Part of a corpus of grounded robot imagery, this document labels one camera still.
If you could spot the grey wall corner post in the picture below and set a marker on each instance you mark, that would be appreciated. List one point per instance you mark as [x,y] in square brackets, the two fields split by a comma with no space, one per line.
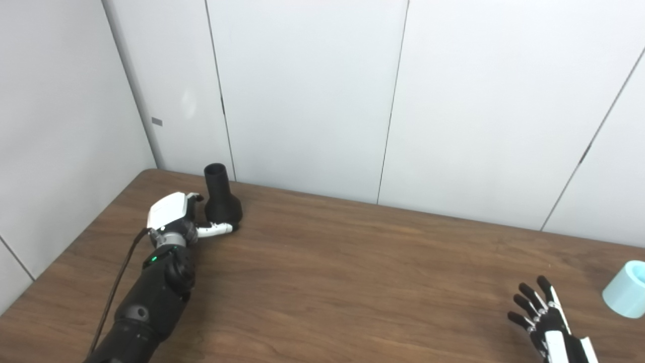
[135,85]

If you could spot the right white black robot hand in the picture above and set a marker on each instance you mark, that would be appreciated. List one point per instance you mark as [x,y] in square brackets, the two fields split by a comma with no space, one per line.
[552,333]

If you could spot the light blue cylinder cup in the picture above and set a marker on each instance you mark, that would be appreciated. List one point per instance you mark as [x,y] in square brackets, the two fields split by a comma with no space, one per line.
[627,292]

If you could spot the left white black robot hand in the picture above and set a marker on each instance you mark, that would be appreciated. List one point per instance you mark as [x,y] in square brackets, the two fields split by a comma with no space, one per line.
[169,209]

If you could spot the black flared nozzle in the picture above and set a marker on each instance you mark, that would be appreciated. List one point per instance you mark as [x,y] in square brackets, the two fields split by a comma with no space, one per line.
[222,201]

